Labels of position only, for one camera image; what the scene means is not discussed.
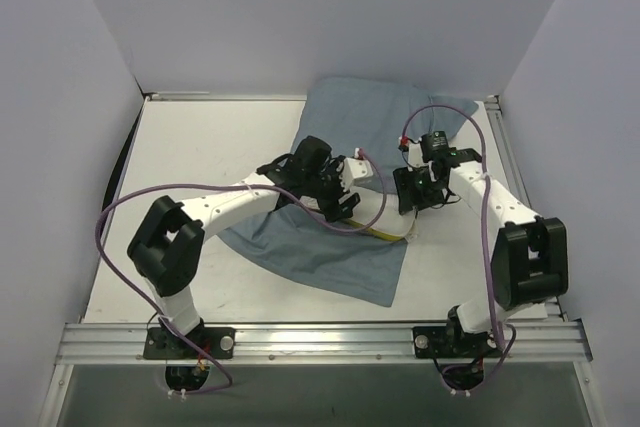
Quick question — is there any white pillow yellow edge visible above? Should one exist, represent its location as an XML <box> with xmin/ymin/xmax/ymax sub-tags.
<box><xmin>302</xmin><ymin>186</ymin><xmax>416</xmax><ymax>242</ymax></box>

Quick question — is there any blue-grey pillowcase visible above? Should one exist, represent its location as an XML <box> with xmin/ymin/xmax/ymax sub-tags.
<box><xmin>219</xmin><ymin>77</ymin><xmax>478</xmax><ymax>307</ymax></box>

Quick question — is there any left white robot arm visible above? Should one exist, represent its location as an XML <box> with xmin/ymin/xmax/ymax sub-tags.
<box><xmin>127</xmin><ymin>136</ymin><xmax>373</xmax><ymax>358</ymax></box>

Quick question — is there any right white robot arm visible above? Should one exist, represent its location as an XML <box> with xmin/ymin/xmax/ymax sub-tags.
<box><xmin>393</xmin><ymin>131</ymin><xmax>569</xmax><ymax>356</ymax></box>

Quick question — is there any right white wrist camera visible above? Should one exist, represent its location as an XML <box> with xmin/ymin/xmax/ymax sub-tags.
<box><xmin>406</xmin><ymin>142</ymin><xmax>426</xmax><ymax>169</ymax></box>

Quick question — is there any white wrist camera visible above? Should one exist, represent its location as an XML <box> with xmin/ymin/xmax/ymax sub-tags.
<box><xmin>406</xmin><ymin>142</ymin><xmax>426</xmax><ymax>169</ymax></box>
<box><xmin>339</xmin><ymin>157</ymin><xmax>375</xmax><ymax>192</ymax></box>

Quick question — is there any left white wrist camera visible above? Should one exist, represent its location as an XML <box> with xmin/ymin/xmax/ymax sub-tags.
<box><xmin>339</xmin><ymin>157</ymin><xmax>375</xmax><ymax>192</ymax></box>

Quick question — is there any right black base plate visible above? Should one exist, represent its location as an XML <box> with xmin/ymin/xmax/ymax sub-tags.
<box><xmin>412</xmin><ymin>322</ymin><xmax>500</xmax><ymax>360</ymax></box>

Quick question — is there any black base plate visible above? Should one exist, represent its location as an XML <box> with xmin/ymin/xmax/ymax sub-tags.
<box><xmin>412</xmin><ymin>322</ymin><xmax>500</xmax><ymax>360</ymax></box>
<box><xmin>142</xmin><ymin>319</ymin><xmax>237</xmax><ymax>362</ymax></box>

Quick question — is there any front aluminium rail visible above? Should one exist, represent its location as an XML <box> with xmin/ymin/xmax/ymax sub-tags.
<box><xmin>56</xmin><ymin>319</ymin><xmax>592</xmax><ymax>366</ymax></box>

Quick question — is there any back aluminium rail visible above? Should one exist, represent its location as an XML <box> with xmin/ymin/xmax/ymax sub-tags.
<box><xmin>146</xmin><ymin>92</ymin><xmax>212</xmax><ymax>102</ymax></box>

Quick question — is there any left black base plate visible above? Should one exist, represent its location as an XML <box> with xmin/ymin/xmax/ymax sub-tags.
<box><xmin>142</xmin><ymin>319</ymin><xmax>237</xmax><ymax>362</ymax></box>

